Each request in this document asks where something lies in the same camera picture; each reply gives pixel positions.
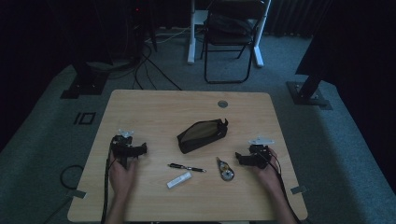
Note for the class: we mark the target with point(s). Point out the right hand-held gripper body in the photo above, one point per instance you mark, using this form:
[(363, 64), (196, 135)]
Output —
[(258, 157)]

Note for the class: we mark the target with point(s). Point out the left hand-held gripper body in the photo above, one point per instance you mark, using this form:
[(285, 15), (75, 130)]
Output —
[(124, 149)]

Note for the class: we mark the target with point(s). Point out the correction tape dispenser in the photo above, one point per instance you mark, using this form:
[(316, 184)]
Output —
[(225, 171)]

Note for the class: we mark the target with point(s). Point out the white eraser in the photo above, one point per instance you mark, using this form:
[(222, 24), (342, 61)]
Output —
[(179, 180)]

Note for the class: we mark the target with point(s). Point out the black mesh pencil case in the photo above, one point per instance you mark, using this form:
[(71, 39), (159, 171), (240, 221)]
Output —
[(200, 135)]

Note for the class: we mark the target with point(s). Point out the black pen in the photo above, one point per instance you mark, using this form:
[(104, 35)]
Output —
[(186, 168)]

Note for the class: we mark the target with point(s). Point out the person's right hand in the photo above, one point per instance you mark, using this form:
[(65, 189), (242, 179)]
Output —
[(269, 180)]

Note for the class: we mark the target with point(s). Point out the person's left hand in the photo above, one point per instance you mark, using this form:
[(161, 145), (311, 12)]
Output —
[(121, 180)]

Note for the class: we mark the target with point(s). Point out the black floor tape marks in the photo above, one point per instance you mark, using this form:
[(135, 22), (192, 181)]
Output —
[(84, 118)]

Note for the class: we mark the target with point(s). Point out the grey tape strip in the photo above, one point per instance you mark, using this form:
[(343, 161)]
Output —
[(76, 194), (298, 189)]

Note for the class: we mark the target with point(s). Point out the grey table grommet cap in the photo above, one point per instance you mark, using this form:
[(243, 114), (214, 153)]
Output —
[(222, 104)]

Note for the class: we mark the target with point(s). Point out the black stand with flat base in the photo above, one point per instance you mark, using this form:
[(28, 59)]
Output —
[(85, 84)]

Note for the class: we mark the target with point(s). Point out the black slanted stand with base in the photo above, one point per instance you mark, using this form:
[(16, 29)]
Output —
[(306, 93)]

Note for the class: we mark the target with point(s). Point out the black folding chair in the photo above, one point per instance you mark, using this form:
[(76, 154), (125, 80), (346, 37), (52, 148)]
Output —
[(229, 43)]

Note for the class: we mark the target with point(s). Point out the dark equipment tower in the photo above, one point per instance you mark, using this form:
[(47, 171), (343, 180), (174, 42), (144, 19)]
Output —
[(135, 31)]

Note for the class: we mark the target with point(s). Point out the dark bag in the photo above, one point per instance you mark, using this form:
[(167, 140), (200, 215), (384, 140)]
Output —
[(229, 24)]

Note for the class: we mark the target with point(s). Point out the dark curtain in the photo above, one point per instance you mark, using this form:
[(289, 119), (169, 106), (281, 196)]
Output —
[(295, 18)]

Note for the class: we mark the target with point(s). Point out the white desk frame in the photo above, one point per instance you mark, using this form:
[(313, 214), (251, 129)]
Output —
[(191, 46)]

